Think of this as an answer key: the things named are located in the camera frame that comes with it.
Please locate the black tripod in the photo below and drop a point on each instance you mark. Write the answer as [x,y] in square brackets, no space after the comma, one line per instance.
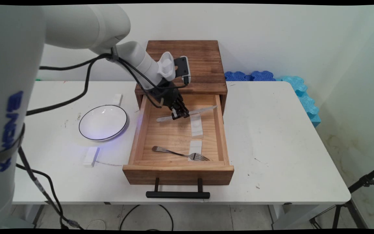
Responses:
[365,181]

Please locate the silver table knife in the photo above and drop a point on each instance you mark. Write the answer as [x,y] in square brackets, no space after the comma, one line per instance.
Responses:
[203,110]

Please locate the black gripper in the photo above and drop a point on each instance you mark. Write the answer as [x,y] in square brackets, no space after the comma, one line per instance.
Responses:
[167,94]

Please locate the light wooden drawer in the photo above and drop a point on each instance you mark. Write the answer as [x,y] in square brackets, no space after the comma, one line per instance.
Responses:
[174,136]

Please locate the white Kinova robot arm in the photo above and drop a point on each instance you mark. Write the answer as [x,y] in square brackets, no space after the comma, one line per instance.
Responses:
[15,65]

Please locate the silver metal fork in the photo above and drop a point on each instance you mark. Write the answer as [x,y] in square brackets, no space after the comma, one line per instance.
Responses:
[174,152]

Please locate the white table leg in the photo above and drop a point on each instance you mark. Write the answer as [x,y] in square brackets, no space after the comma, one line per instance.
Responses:
[291,216]
[32,213]

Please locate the white round floor disc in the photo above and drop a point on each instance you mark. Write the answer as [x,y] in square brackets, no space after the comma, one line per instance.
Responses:
[96,225]

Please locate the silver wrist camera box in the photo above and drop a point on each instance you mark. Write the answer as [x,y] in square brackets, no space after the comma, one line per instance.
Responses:
[183,68]

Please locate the dark wooden drawer cabinet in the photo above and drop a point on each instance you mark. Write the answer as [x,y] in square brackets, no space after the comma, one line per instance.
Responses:
[203,65]

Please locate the light blue foam mat piece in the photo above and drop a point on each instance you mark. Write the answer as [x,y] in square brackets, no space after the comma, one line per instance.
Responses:
[294,85]
[310,109]

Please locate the dark blue foam mat piece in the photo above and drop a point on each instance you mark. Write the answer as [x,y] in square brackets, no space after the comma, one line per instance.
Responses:
[237,76]
[263,76]

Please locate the white cutlery rest block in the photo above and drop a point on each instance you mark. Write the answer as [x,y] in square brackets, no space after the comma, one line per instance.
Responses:
[195,147]
[91,156]
[197,128]
[118,99]

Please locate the white plate with black rim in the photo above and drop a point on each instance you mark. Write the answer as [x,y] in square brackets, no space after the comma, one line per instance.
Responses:
[102,123]

